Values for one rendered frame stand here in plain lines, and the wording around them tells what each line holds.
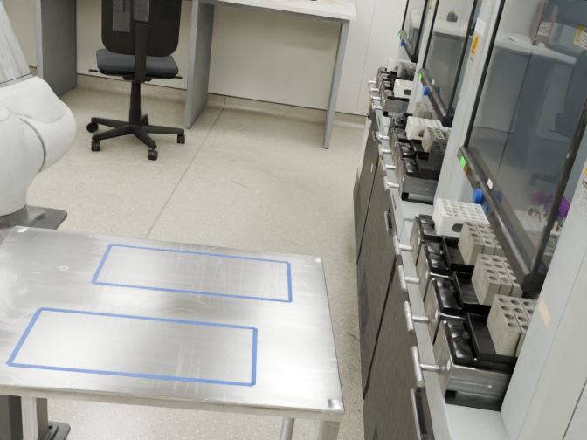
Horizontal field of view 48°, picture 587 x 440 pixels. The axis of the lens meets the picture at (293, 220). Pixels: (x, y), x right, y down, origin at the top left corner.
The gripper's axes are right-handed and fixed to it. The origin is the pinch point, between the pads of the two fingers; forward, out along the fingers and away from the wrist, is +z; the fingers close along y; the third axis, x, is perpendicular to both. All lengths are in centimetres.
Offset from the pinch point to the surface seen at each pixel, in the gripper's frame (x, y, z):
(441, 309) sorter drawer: 67, 26, 40
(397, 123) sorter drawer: 68, -92, 38
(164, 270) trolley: 15.2, 28.4, 38.1
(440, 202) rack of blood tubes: 70, -12, 34
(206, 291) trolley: 24, 33, 38
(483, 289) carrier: 74, 24, 35
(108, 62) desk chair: -79, -233, 67
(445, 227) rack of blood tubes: 71, -5, 37
